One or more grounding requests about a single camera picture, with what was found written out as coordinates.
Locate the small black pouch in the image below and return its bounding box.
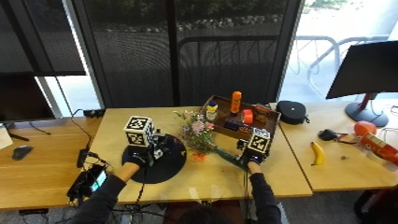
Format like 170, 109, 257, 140
317, 128, 339, 142

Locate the brown wooden tray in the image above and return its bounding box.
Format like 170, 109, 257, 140
198, 94, 282, 142

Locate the pink and purple flower bouquet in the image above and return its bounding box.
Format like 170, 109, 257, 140
173, 109, 218, 156

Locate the smartphone with lit screen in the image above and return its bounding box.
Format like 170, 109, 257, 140
88, 164, 109, 193

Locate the red cylindrical can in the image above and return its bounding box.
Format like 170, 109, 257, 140
358, 133, 398, 166

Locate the red orange snack packet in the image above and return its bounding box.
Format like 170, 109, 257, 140
253, 105, 273, 124

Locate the person's right hand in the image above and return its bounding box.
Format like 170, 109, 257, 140
235, 138, 266, 166

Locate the dark red chair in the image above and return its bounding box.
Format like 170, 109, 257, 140
353, 184, 398, 224

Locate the dark green long tool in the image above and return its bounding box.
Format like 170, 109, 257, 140
214, 146, 250, 171

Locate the white marker cube glove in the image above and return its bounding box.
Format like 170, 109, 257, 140
124, 115, 157, 147
246, 127, 273, 154

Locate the white paper box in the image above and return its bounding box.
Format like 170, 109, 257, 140
0, 123, 13, 151

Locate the white yellow bottle blue cap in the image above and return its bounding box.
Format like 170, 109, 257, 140
205, 100, 218, 122

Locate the tall orange bottle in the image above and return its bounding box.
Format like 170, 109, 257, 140
229, 91, 243, 117

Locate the black monitor with red stand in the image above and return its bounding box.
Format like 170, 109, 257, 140
325, 40, 398, 128

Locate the white marker cube left glove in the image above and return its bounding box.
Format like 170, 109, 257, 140
124, 115, 157, 147

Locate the black round disc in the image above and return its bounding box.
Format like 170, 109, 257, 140
121, 133, 187, 185

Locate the yellow banana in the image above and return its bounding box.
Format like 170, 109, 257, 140
310, 141, 326, 167

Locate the dark blue small box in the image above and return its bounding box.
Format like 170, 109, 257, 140
222, 119, 243, 132

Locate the white marker cube right glove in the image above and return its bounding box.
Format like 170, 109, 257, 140
246, 127, 273, 154

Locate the black power adapter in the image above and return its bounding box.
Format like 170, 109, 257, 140
76, 147, 89, 169

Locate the person's left hand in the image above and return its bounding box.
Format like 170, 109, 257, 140
124, 133, 169, 168

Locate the black cable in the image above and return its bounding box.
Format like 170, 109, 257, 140
68, 108, 94, 151

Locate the black desk clamp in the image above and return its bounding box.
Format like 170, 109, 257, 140
82, 108, 106, 119

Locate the grey metal bike rack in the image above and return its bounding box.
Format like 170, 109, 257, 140
290, 35, 390, 94

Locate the black oval zip case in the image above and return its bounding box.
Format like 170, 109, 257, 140
274, 100, 311, 126

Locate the orange tape roll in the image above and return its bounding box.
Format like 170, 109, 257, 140
241, 108, 255, 126

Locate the dark grey computer mouse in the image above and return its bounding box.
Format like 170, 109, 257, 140
10, 145, 33, 161

